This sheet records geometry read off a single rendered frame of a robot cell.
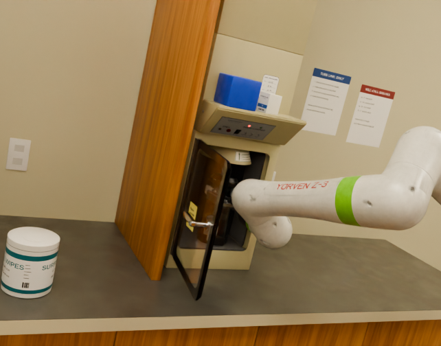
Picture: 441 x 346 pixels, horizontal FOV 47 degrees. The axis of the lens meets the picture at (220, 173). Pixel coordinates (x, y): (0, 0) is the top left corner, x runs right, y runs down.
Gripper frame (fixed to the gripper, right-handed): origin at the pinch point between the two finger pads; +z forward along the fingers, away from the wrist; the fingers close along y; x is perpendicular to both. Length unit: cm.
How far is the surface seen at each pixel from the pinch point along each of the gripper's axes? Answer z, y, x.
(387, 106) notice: 36, -96, -41
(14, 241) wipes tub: -24, 68, 12
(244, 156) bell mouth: -4.0, -2.6, -14.4
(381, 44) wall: 36, -82, -67
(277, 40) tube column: -7, -3, -53
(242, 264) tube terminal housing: -6.4, -10.9, 24.0
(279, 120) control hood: -18.1, -3.9, -29.7
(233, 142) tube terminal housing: -6.7, 4.0, -19.0
